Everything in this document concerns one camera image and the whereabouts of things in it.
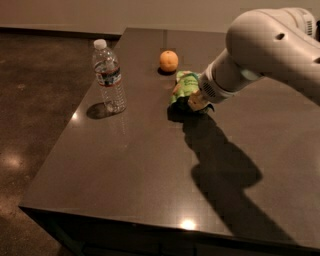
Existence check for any clear plastic water bottle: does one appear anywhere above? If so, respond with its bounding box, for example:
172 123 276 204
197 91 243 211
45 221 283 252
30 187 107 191
92 39 127 115

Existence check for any orange fruit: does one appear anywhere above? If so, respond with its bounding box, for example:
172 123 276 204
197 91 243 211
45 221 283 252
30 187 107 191
159 50 179 72

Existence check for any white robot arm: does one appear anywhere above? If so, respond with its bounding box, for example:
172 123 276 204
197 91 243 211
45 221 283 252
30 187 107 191
188 8 320 111

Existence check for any green rice chip bag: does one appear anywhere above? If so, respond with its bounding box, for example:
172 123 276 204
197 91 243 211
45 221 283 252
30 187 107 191
169 71 213 114

